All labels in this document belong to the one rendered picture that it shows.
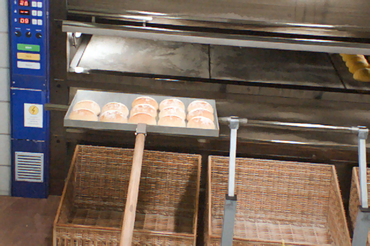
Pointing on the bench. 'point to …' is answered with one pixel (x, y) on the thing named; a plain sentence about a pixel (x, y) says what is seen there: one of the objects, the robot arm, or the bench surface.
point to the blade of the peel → (104, 98)
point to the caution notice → (33, 115)
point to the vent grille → (29, 167)
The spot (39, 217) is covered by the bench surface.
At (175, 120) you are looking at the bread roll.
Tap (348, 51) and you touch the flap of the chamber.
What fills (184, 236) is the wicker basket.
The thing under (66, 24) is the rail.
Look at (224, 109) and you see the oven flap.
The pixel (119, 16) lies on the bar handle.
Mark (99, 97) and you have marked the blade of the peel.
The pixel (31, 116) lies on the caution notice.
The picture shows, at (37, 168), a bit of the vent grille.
